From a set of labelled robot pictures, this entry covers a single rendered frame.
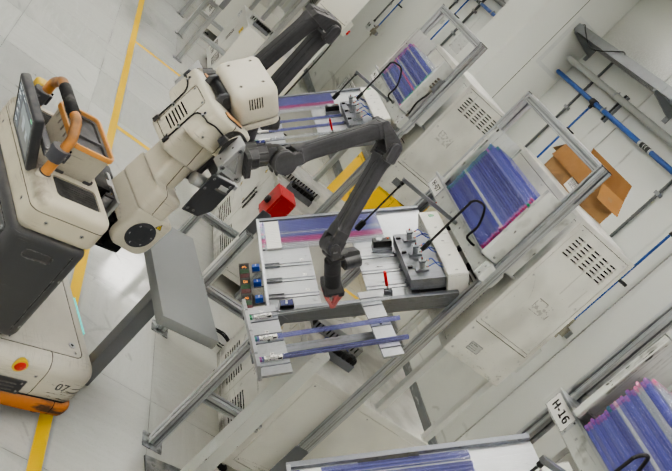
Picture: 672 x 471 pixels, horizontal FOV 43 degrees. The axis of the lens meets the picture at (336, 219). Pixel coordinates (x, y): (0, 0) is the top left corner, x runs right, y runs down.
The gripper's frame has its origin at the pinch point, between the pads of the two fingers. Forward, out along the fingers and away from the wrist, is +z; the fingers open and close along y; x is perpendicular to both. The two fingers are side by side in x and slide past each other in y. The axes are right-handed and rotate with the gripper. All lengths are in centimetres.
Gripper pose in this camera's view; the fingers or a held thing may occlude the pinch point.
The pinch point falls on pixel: (332, 304)
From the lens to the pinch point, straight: 296.0
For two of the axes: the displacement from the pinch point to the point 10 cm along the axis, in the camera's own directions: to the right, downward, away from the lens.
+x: -9.7, 1.2, -1.9
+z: -0.1, 8.3, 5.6
